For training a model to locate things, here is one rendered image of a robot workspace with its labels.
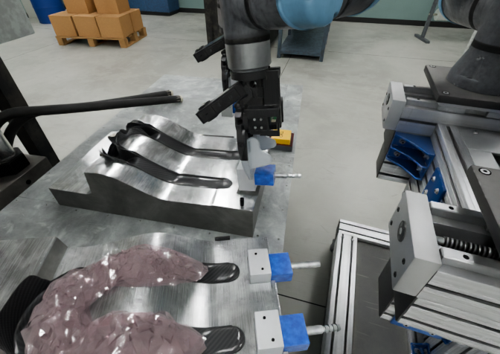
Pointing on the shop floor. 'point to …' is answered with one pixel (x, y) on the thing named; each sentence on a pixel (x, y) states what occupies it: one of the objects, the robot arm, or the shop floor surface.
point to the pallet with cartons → (97, 18)
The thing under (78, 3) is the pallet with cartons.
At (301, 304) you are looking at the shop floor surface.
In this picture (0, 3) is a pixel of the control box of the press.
